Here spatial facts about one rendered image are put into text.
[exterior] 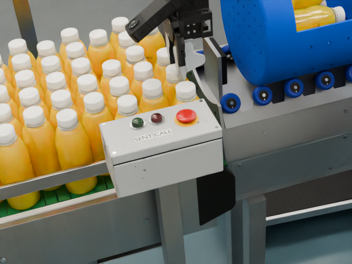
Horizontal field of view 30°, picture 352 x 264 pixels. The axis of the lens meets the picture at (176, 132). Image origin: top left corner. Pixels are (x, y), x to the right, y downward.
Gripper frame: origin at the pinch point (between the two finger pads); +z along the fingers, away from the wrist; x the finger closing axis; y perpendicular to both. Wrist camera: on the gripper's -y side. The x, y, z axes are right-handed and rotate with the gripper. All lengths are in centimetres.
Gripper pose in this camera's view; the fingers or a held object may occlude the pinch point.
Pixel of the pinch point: (175, 72)
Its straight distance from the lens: 134.4
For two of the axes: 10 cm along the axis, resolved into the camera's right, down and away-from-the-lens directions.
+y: 9.5, -2.4, 1.8
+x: -2.9, -5.8, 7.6
